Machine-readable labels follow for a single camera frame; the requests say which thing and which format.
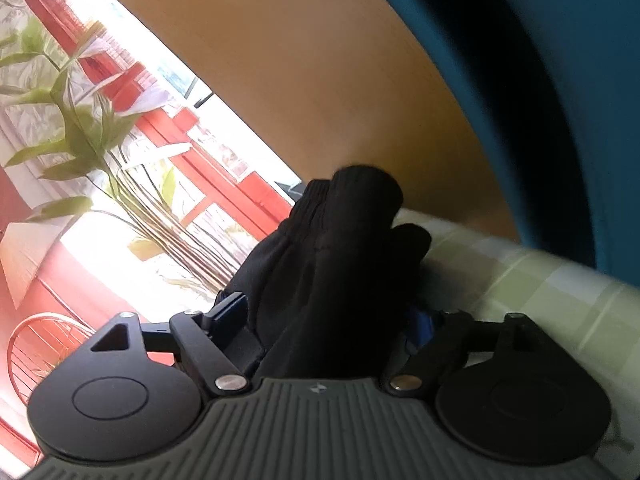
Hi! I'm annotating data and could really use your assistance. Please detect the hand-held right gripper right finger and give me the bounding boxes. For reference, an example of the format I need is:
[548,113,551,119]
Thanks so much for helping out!
[390,309,552,394]

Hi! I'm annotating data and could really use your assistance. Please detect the teal cloth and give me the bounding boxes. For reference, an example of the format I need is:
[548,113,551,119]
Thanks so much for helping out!
[351,0,640,287]

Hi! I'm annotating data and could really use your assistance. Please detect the green plaid tablecloth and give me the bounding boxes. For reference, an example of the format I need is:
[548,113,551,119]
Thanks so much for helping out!
[389,207,640,480]

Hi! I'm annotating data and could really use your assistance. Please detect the printed room scene wall poster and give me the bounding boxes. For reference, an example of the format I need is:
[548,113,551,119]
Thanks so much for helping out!
[0,0,304,467]

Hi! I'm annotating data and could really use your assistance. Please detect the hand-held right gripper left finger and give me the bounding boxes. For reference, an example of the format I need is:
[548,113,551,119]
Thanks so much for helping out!
[89,294,249,395]

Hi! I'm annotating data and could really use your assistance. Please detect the wooden board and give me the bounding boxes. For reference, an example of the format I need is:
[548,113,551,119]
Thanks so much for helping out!
[74,0,522,247]

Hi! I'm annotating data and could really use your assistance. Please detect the black pants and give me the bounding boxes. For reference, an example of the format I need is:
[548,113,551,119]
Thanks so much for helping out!
[224,163,434,380]

